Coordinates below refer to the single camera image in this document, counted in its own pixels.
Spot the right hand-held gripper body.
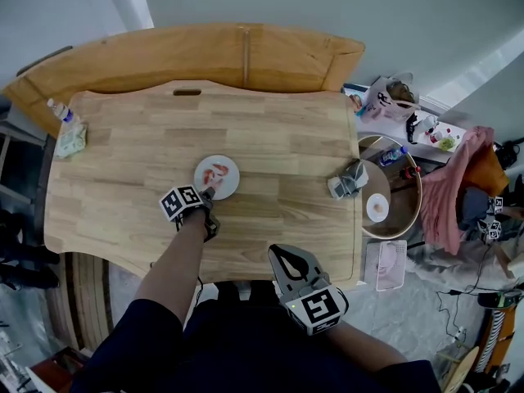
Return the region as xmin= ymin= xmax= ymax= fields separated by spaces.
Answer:
xmin=278 ymin=271 xmax=350 ymax=337

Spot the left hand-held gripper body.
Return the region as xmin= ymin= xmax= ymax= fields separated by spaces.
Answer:
xmin=158 ymin=183 xmax=222 ymax=244

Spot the white round plate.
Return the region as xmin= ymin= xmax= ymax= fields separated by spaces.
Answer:
xmin=192 ymin=154 xmax=241 ymax=201

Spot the person's left forearm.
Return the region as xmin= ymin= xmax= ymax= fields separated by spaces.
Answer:
xmin=133 ymin=210 xmax=206 ymax=327

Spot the person's right forearm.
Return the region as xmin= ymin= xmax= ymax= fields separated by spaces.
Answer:
xmin=326 ymin=320 xmax=409 ymax=374

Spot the person's dark navy clothing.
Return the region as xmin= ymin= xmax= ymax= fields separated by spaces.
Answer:
xmin=70 ymin=280 xmax=444 ymax=393

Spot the pale pink flat box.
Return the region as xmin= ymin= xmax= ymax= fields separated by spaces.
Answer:
xmin=364 ymin=238 xmax=409 ymax=292

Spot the small white dish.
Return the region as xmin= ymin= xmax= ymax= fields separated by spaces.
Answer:
xmin=365 ymin=192 xmax=389 ymax=223

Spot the grey crumpled cloth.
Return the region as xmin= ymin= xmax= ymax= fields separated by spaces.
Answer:
xmin=327 ymin=159 xmax=370 ymax=201

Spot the round glass side table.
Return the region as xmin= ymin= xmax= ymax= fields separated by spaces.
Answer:
xmin=357 ymin=133 xmax=423 ymax=239

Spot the stack of wooden boards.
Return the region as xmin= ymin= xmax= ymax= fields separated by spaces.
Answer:
xmin=43 ymin=251 xmax=118 ymax=354

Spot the blue label drink bottle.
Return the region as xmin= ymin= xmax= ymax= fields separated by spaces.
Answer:
xmin=378 ymin=145 xmax=409 ymax=168

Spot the pink cloth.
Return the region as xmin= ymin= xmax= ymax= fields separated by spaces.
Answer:
xmin=420 ymin=125 xmax=497 ymax=256

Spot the clear plastic water bottle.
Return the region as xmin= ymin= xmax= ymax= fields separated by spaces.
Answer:
xmin=46 ymin=97 xmax=75 ymax=124

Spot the round wooden board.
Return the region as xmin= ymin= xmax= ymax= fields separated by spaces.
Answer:
xmin=443 ymin=345 xmax=481 ymax=393

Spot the pink printed tote bag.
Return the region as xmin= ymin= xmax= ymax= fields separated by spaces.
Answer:
xmin=361 ymin=71 xmax=422 ymax=124

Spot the spare gripper with printed cube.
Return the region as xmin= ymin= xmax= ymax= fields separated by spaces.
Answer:
xmin=476 ymin=196 xmax=505 ymax=244

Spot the orange cloth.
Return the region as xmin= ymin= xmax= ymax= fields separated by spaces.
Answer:
xmin=469 ymin=144 xmax=511 ymax=198

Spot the black cable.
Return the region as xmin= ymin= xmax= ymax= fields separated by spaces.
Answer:
xmin=434 ymin=243 xmax=499 ymax=343

